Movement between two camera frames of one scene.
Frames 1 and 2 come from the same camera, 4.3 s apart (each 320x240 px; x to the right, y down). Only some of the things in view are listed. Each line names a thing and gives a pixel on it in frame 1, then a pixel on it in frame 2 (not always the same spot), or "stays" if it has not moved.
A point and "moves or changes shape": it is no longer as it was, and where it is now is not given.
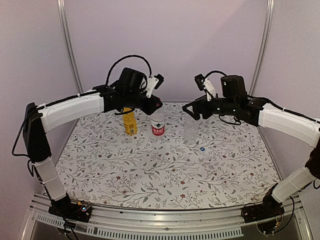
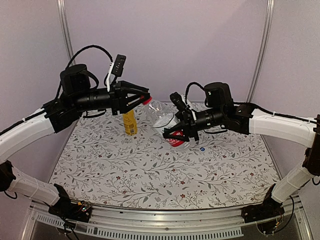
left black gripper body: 148,108 to 116,100
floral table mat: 198,164 stays
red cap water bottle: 157,119 moves or changes shape
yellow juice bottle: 130,122 stays
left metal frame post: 69,45 stays
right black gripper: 196,103 to 188,123
